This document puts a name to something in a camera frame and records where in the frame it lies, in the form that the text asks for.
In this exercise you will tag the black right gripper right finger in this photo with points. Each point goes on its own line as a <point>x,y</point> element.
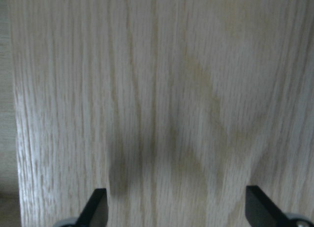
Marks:
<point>261,211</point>

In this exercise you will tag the light wood cabinet panel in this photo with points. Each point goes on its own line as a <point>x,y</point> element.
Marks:
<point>174,106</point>

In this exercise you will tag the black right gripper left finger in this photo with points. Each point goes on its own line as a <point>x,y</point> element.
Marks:
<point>95,212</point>

